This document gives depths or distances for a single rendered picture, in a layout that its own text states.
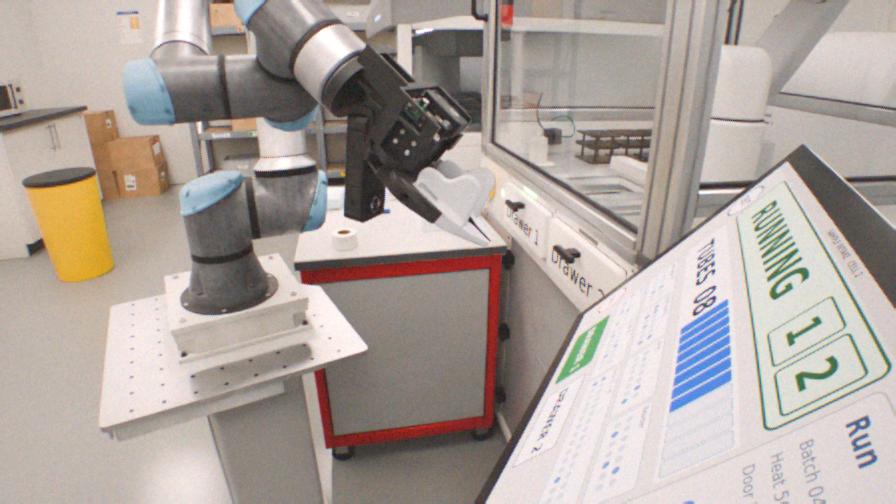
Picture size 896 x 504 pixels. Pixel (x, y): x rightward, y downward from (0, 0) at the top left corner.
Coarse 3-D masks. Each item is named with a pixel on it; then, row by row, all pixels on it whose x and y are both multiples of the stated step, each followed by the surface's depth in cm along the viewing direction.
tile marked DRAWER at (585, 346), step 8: (592, 328) 50; (600, 328) 48; (584, 336) 50; (592, 336) 47; (600, 336) 45; (576, 344) 50; (584, 344) 47; (592, 344) 45; (576, 352) 47; (584, 352) 45; (592, 352) 43; (568, 360) 47; (576, 360) 45; (584, 360) 43; (568, 368) 45; (576, 368) 43; (560, 376) 45; (568, 376) 43
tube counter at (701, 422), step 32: (704, 320) 30; (704, 352) 27; (672, 384) 27; (704, 384) 24; (736, 384) 22; (672, 416) 24; (704, 416) 22; (736, 416) 20; (672, 448) 22; (704, 448) 20
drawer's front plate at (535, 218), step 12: (516, 192) 126; (528, 204) 118; (540, 204) 115; (504, 216) 138; (528, 216) 119; (540, 216) 111; (516, 228) 129; (528, 228) 120; (540, 228) 112; (528, 240) 120; (540, 240) 113; (540, 252) 113
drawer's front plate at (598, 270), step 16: (560, 224) 102; (560, 240) 102; (576, 240) 94; (592, 256) 88; (560, 272) 103; (576, 272) 95; (592, 272) 89; (608, 272) 83; (624, 272) 80; (576, 288) 96; (592, 288) 89; (608, 288) 83
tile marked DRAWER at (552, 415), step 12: (576, 384) 40; (552, 396) 42; (564, 396) 39; (576, 396) 37; (552, 408) 39; (564, 408) 37; (540, 420) 39; (552, 420) 37; (564, 420) 35; (540, 432) 37; (552, 432) 35; (528, 444) 37; (540, 444) 35; (552, 444) 33; (528, 456) 34
